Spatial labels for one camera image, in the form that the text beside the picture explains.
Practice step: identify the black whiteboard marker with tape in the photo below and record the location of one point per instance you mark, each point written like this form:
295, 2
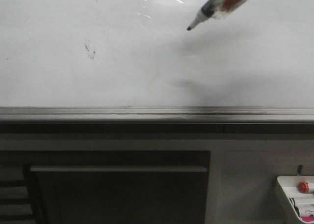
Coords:
215, 9

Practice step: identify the white whiteboard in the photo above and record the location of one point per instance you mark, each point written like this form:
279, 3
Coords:
140, 53

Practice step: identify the grey aluminium whiteboard tray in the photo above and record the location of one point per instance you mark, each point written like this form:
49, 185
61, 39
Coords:
206, 119

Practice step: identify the pink item in holder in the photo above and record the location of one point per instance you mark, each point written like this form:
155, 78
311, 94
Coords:
307, 219

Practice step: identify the dark chair backrest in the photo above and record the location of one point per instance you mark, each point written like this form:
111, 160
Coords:
124, 187

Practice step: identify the black capped marker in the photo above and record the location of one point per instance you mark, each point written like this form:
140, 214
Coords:
304, 206

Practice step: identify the white marker holder box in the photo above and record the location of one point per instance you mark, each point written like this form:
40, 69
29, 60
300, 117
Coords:
287, 187

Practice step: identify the dark metal hook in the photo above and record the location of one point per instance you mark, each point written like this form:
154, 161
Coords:
299, 170

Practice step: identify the red capped marker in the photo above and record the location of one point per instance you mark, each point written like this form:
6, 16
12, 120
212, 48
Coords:
306, 187

